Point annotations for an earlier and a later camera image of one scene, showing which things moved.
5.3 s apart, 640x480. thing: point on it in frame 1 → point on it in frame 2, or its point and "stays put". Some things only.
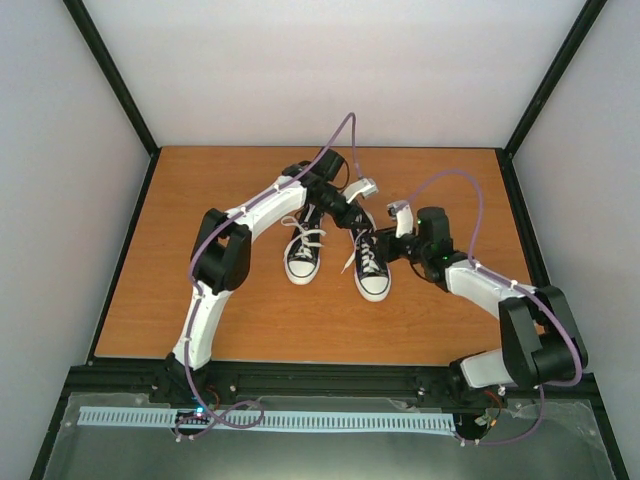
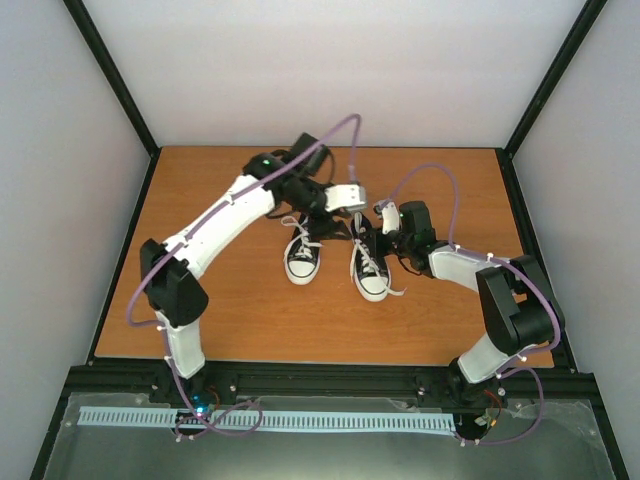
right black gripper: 387,249 stays put
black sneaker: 302,254 stays put
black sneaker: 372,278 stays put
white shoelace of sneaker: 366,242 → 375,266
